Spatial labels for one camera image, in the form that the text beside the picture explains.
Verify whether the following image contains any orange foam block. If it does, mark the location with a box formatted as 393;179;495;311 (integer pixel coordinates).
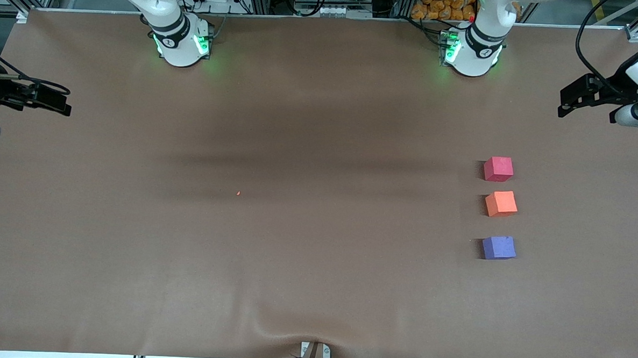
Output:
484;190;519;218

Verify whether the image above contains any red foam block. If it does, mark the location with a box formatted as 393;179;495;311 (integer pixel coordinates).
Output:
483;156;514;183

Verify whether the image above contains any purple foam block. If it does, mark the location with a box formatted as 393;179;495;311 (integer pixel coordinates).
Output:
481;234;518;261

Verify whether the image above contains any bag of orange items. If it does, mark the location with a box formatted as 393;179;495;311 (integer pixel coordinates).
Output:
410;0;477;23

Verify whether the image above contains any white terminal block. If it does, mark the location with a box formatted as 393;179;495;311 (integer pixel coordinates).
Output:
298;3;362;18

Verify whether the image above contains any brown table cover mat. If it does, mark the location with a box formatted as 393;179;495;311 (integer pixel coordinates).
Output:
0;1;638;358

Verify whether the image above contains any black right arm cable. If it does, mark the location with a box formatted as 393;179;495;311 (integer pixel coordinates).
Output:
0;44;73;97

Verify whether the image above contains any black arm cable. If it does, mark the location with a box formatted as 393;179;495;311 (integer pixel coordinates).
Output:
573;0;629;87
0;44;73;97

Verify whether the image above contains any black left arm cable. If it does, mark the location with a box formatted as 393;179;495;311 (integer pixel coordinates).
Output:
573;0;629;87

